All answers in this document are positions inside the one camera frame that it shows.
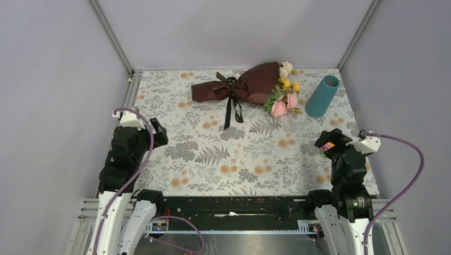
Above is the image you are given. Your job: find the flower bouquet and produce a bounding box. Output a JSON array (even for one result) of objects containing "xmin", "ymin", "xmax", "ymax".
[{"xmin": 191, "ymin": 61, "xmax": 302, "ymax": 117}]

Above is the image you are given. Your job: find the black gold-lettered ribbon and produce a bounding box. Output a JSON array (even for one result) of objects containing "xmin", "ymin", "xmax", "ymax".
[{"xmin": 216, "ymin": 72, "xmax": 244, "ymax": 130}]

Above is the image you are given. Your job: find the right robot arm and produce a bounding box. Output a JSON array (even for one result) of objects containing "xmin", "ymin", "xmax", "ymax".
[{"xmin": 303, "ymin": 128, "xmax": 380, "ymax": 254}]

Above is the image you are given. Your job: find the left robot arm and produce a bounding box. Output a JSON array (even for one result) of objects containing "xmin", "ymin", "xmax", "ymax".
[{"xmin": 87, "ymin": 118, "xmax": 169, "ymax": 254}]

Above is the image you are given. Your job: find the teal cylindrical vase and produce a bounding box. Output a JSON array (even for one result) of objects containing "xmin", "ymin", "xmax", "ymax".
[{"xmin": 305, "ymin": 75, "xmax": 340, "ymax": 118}]

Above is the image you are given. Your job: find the colourful block stack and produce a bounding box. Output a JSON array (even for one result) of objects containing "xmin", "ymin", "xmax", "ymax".
[{"xmin": 321, "ymin": 142, "xmax": 335, "ymax": 151}]

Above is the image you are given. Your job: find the floral patterned table mat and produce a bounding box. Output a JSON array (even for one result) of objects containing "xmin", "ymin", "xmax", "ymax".
[{"xmin": 135, "ymin": 70, "xmax": 359, "ymax": 196}]

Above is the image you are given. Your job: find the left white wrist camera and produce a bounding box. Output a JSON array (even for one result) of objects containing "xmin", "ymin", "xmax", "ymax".
[{"xmin": 113, "ymin": 110, "xmax": 146, "ymax": 131}]

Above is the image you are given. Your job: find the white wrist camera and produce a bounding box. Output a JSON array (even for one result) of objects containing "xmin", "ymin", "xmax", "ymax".
[
  {"xmin": 113, "ymin": 110, "xmax": 146, "ymax": 131},
  {"xmin": 346, "ymin": 130, "xmax": 381, "ymax": 155}
]

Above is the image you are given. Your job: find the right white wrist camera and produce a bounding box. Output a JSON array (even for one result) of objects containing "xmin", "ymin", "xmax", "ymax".
[{"xmin": 346, "ymin": 130, "xmax": 381, "ymax": 155}]

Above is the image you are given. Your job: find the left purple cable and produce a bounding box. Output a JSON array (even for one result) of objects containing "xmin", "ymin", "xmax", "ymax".
[{"xmin": 92, "ymin": 107, "xmax": 155, "ymax": 255}]

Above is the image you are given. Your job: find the purple cable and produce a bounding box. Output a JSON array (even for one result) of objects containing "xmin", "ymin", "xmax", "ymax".
[
  {"xmin": 92, "ymin": 107, "xmax": 155, "ymax": 255},
  {"xmin": 363, "ymin": 131, "xmax": 425, "ymax": 255}
]

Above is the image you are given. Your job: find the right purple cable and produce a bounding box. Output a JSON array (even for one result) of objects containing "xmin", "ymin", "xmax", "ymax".
[{"xmin": 363, "ymin": 131, "xmax": 425, "ymax": 255}]

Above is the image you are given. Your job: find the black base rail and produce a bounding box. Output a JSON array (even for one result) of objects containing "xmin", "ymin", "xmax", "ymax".
[{"xmin": 151, "ymin": 195, "xmax": 319, "ymax": 232}]

